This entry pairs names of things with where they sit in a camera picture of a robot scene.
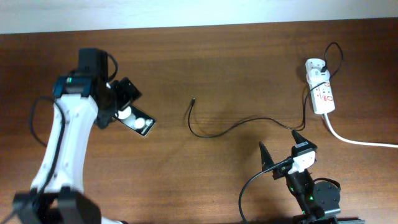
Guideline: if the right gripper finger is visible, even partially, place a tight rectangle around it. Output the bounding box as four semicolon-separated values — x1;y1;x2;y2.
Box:
259;141;274;171
291;130;307;144

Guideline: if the black smartphone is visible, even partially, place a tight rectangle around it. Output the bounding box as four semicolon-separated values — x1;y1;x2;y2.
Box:
115;105;156;137

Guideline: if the black USB charging cable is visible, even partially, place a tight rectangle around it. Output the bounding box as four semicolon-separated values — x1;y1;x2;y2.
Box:
187;42;344;139

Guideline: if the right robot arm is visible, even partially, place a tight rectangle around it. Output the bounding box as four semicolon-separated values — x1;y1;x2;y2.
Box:
259;131;366;224

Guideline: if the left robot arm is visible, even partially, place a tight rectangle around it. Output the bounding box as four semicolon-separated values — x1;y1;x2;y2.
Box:
12;48;155;223

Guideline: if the white USB charger adapter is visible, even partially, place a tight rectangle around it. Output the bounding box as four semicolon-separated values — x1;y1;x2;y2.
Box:
306;68;330;85

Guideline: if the white power strip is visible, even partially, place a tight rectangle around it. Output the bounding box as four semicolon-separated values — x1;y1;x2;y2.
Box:
305;58;335;114

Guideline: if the right black camera cable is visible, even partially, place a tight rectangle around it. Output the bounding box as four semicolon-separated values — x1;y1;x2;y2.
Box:
238;157;295;224

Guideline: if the white power strip cord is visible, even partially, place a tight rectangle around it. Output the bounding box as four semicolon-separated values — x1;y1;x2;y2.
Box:
322;113;398;149

